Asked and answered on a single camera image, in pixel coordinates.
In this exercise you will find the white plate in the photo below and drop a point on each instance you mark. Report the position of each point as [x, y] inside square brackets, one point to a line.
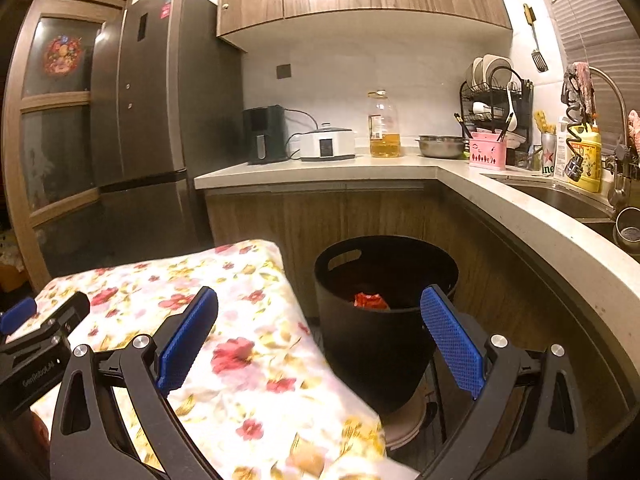
[475, 75]
[497, 67]

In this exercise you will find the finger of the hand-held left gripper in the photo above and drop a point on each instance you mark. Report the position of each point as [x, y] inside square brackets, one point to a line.
[67, 312]
[17, 315]

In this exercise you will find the white ladle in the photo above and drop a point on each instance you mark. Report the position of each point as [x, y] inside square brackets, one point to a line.
[510, 110]

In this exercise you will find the dotted cloth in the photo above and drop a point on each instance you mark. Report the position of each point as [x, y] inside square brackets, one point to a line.
[10, 255]

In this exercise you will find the cooking oil bottle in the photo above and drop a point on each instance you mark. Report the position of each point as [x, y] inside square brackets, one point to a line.
[385, 140]

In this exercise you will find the window blind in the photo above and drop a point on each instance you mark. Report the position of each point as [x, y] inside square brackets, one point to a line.
[600, 20]

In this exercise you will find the steel kitchen faucet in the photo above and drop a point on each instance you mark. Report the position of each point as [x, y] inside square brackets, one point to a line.
[620, 100]

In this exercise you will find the wooden glass door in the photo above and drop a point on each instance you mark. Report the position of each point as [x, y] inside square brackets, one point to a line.
[55, 101]

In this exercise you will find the red crinkled plastic wrapper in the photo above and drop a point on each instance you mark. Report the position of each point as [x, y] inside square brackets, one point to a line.
[370, 301]

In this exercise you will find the yellow detergent bottle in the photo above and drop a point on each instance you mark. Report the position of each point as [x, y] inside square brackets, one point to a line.
[590, 165]

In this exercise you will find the white round stool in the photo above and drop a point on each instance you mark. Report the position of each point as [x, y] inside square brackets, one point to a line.
[407, 430]

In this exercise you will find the steel kitchen sink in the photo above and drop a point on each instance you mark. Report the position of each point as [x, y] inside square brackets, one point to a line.
[560, 200]

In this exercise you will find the silver beer can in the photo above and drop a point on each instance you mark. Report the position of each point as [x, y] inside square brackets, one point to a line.
[548, 157]

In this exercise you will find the black dish rack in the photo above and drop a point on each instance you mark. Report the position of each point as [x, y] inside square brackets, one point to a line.
[525, 110]

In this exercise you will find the yellow dish brush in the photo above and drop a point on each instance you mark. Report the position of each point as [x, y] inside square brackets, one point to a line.
[541, 121]

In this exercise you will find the white pump bottle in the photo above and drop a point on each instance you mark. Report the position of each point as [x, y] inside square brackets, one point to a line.
[560, 145]

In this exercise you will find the black air fryer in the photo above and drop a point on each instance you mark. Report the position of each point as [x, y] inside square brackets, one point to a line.
[262, 135]

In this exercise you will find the flower door decal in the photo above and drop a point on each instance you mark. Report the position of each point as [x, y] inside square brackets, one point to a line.
[62, 56]

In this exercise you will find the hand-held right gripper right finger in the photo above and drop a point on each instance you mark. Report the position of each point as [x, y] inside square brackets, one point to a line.
[452, 340]

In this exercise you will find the dark grey refrigerator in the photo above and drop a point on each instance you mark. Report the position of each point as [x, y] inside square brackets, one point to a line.
[165, 110]

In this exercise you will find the floral tablecloth covered table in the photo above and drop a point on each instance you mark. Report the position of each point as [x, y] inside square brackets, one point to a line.
[250, 310]

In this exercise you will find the pink utensil holder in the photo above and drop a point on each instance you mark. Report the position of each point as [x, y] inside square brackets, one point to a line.
[487, 152]

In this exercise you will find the dark wall outlet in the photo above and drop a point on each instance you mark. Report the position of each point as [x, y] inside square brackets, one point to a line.
[284, 71]

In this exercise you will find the steel mixing bowl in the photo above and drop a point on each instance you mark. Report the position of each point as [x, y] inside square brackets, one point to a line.
[442, 147]

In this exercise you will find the steel cup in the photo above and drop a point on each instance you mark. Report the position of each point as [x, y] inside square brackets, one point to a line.
[627, 232]

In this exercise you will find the white rice cooker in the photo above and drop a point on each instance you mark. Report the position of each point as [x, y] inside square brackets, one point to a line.
[327, 147]

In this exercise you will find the pink rubber glove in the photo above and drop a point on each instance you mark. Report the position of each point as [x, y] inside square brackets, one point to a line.
[635, 132]

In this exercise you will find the kitchen counter with wooden cabinets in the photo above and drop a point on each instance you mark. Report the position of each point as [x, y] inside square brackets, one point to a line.
[300, 210]

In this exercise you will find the pink dish rag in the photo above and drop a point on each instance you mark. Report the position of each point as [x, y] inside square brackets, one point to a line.
[582, 85]

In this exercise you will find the black trash bin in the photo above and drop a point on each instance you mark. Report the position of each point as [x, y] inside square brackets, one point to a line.
[370, 350]

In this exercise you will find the hanging slotted spatula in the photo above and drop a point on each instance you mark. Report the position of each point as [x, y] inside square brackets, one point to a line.
[539, 60]

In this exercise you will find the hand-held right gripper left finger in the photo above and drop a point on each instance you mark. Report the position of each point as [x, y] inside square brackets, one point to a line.
[187, 335]

